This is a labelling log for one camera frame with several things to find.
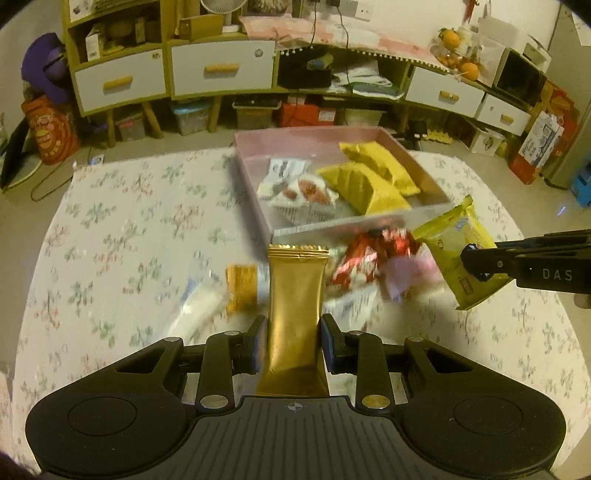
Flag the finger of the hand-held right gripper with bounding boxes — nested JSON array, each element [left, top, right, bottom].
[[462, 231, 591, 283]]

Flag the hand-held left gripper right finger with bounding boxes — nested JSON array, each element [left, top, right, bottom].
[[320, 314, 476, 411]]

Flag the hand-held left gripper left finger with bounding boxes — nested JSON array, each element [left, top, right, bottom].
[[111, 316, 269, 412]]

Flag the gold foil snack bar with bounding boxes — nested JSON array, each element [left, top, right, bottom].
[[255, 244, 331, 398]]

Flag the yellow square packet blue label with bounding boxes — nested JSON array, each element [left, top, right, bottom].
[[411, 195, 513, 311]]

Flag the white triangular snack packet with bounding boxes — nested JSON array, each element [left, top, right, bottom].
[[323, 286, 379, 328]]

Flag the orange packet white label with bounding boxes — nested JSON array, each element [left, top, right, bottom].
[[225, 263, 271, 315]]

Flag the white rice roll clear packet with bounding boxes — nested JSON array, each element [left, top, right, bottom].
[[166, 272, 227, 337]]

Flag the pink snack packet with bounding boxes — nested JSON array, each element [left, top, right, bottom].
[[381, 251, 437, 303]]

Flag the yellow pillow snack packet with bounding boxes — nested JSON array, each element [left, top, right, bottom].
[[316, 162, 413, 217], [339, 141, 421, 197]]

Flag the white twisted snack packet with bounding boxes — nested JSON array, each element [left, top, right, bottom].
[[261, 175, 340, 224]]

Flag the pink cardboard box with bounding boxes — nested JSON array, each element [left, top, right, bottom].
[[233, 128, 455, 252]]

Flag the white printed carton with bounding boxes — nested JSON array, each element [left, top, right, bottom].
[[468, 127, 506, 155]]

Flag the tall red printed box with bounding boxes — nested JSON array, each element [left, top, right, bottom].
[[508, 83, 575, 185]]

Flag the floral tablecloth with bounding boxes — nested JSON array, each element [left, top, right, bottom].
[[9, 150, 585, 462]]

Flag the pile of papers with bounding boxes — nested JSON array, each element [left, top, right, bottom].
[[332, 62, 404, 99]]

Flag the clear storage bin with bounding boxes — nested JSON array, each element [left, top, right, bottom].
[[232, 99, 281, 130]]

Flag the blue lid storage bin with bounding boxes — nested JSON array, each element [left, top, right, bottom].
[[172, 102, 211, 136]]

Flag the grey storage bin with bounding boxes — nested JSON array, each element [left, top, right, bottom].
[[115, 111, 148, 141]]

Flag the pink cabinet cloth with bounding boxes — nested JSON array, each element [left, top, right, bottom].
[[240, 14, 455, 75]]

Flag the orange printed bag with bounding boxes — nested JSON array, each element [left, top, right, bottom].
[[21, 95, 80, 166]]

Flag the black flat board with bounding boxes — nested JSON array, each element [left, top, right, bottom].
[[0, 120, 40, 190]]

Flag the brown cardboard box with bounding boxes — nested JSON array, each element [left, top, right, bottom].
[[179, 15, 223, 40]]

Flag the yellow wooden cabinet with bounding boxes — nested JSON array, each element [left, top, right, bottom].
[[61, 0, 532, 148]]

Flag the framed cat picture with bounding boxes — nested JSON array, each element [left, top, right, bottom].
[[247, 0, 294, 17]]

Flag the small white carton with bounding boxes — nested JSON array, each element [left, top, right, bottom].
[[85, 25, 105, 61]]

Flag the small white desk fan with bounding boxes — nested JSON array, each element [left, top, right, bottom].
[[201, 0, 247, 14]]

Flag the stack of newspapers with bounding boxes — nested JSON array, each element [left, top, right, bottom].
[[92, 0, 160, 12]]

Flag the white drawer wooden handle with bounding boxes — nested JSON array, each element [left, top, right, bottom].
[[405, 66, 485, 121], [171, 41, 276, 99], [475, 95, 531, 136], [74, 48, 168, 114]]

